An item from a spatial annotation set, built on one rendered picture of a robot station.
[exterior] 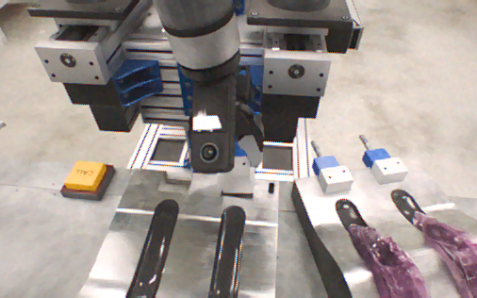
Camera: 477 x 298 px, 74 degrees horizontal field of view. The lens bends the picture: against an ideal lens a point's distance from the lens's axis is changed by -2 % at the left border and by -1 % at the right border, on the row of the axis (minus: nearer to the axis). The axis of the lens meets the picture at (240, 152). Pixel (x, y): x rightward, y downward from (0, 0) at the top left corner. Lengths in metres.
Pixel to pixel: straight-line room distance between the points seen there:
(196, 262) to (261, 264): 0.09
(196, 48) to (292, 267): 0.39
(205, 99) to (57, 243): 0.42
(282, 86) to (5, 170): 0.63
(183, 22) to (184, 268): 0.33
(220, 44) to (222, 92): 0.06
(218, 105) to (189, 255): 0.24
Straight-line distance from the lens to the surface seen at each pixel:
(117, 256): 0.52
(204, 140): 0.35
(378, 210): 0.61
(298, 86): 0.71
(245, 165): 0.49
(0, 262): 0.71
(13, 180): 0.82
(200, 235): 0.50
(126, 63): 0.88
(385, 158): 0.66
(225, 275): 0.48
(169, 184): 0.60
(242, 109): 0.39
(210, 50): 0.33
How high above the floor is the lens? 1.32
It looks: 46 degrees down
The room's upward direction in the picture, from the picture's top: straight up
